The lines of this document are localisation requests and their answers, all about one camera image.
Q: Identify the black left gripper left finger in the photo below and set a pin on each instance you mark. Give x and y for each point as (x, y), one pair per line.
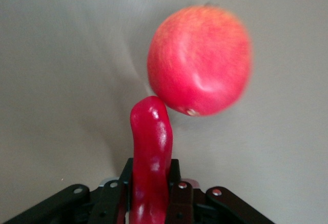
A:
(102, 206)

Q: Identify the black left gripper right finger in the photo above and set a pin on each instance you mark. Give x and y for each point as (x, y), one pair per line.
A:
(189, 206)

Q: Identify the red chili pepper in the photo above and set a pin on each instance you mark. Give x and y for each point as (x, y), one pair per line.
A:
(151, 142)

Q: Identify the red pomegranate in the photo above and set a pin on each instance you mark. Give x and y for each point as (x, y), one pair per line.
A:
(200, 60)

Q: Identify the large table cover mat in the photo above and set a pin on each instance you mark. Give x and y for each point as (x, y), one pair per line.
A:
(51, 80)

